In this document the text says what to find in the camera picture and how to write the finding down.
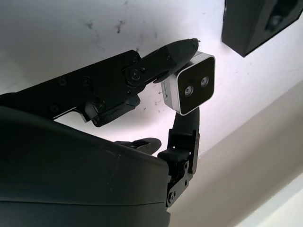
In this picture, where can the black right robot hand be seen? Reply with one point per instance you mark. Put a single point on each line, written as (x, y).
(71, 177)

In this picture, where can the small silver depth camera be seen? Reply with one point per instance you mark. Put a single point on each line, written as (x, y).
(196, 87)

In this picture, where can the black camera box base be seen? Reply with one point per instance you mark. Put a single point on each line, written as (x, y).
(243, 26)

